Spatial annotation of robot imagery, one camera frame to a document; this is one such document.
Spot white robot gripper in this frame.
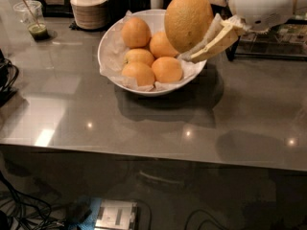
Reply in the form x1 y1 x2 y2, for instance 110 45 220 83
180 0 295 63

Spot large yellowish orange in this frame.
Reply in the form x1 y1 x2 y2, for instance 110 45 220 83
164 0 214 53

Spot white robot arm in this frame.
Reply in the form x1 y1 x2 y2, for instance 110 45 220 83
181 0 307 62

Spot orange at bowl centre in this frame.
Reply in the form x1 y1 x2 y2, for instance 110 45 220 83
149 32 178 58

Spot orange at bowl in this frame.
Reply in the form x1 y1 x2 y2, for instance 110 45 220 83
124 48 155 66
121 17 152 48
122 61 155 86
149 32 178 58
152 57 183 83

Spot orange at bowl front right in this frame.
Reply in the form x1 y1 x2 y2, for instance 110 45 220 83
152 57 183 83

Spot orange at bowl top left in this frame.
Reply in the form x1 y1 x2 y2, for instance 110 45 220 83
121 17 152 48

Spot orange at bowl middle left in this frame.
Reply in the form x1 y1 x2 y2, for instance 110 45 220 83
124 48 155 66

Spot white ceramic bowl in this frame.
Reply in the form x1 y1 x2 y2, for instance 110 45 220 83
97 9 207 98

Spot orange at bowl front left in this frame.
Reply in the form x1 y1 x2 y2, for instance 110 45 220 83
122 61 155 86

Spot white paper bowl liner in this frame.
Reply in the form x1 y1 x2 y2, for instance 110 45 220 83
99 10 202 92

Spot black cup holder container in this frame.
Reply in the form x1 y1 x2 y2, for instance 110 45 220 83
105 0 132 22

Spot stack of paper bowls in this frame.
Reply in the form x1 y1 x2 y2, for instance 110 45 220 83
70 0 109 30

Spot clear plastic cup green drink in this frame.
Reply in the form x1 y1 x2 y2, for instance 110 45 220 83
13 0 49 41

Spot wooden stir stick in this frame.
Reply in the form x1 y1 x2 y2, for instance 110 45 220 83
22 0 41 28

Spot silver device on floor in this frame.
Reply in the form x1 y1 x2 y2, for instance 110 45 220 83
95 200 137 230

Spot black wire rack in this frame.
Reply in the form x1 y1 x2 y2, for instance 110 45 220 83
222 8 307 60

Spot black cables at left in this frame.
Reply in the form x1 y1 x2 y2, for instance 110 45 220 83
0 48 20 108

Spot black floor cables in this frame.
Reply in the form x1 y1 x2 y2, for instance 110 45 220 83
0 170 65 230

